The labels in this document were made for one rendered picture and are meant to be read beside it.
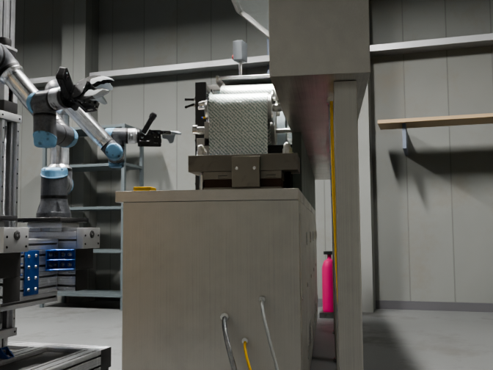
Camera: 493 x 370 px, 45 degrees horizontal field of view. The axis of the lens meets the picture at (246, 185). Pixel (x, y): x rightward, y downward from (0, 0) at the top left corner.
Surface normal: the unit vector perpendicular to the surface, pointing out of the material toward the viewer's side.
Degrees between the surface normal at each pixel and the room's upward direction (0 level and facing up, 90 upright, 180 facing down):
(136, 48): 90
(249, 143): 90
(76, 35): 90
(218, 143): 90
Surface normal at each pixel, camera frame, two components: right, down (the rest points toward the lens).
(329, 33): -0.14, -0.07
